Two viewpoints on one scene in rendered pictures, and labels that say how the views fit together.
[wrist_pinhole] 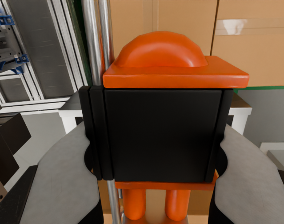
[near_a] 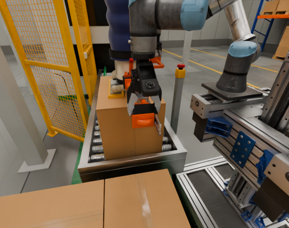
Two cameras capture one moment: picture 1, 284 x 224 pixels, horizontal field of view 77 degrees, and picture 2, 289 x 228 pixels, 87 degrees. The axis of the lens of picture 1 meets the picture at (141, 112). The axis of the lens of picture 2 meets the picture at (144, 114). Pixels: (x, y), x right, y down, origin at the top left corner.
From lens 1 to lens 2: 0.43 m
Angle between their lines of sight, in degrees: 31
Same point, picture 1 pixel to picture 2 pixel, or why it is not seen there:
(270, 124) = (40, 182)
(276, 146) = (37, 167)
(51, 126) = (198, 156)
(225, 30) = (96, 214)
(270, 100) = not seen: hidden behind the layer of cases
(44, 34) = (219, 212)
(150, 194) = not seen: hidden behind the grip
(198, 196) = (114, 115)
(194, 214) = (117, 107)
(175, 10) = (130, 220)
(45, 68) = (210, 189)
